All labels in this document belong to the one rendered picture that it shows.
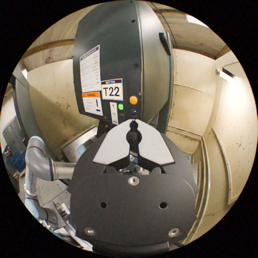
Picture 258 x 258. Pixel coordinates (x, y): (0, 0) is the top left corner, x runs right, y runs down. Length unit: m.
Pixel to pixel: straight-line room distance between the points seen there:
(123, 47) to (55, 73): 1.30
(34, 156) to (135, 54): 0.45
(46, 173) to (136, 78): 0.42
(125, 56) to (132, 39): 0.07
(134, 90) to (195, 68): 1.15
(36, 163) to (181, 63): 1.50
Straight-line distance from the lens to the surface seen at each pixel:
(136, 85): 0.23
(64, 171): 0.37
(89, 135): 1.71
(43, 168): 0.35
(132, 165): 0.59
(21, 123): 0.70
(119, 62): 0.27
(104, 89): 0.32
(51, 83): 1.44
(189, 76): 1.26
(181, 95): 1.25
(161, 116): 0.97
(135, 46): 0.26
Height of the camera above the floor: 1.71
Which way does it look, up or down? 33 degrees down
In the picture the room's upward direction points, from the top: 2 degrees counter-clockwise
